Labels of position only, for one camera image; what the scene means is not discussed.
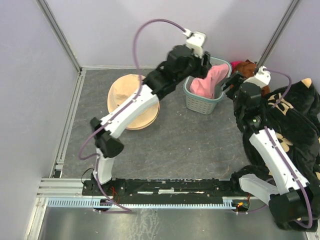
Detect red cloth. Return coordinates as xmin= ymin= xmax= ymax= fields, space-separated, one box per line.
xmin=230 ymin=60 xmax=242 ymax=73

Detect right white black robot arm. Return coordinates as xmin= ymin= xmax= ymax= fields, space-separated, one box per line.
xmin=221 ymin=71 xmax=316 ymax=229

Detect light blue cable duct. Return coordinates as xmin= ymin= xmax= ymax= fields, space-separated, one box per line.
xmin=47 ymin=196 xmax=248 ymax=210

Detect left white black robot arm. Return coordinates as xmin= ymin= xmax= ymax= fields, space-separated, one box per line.
xmin=90 ymin=45 xmax=212 ymax=195

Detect teal plastic basket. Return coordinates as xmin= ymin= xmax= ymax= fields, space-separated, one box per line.
xmin=183 ymin=56 xmax=233 ymax=115

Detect brown cloth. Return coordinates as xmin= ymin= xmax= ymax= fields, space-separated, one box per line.
xmin=233 ymin=59 xmax=270 ymax=97

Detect left aluminium corner post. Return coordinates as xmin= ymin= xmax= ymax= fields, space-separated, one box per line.
xmin=36 ymin=0 xmax=82 ymax=73

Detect aluminium corner post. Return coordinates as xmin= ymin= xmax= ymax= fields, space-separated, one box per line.
xmin=256 ymin=0 xmax=301 ymax=68
xmin=36 ymin=0 xmax=82 ymax=73

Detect beige pink hats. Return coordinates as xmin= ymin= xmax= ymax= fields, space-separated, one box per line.
xmin=107 ymin=74 xmax=160 ymax=131

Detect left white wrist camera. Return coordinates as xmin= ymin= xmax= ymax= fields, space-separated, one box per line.
xmin=183 ymin=28 xmax=207 ymax=58

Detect right aluminium corner post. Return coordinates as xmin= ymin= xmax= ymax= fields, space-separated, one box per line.
xmin=256 ymin=0 xmax=301 ymax=68

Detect black floral blanket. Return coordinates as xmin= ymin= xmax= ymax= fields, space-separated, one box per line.
xmin=231 ymin=78 xmax=320 ymax=232

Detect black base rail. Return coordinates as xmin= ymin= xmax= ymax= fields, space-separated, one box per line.
xmin=82 ymin=177 xmax=251 ymax=205

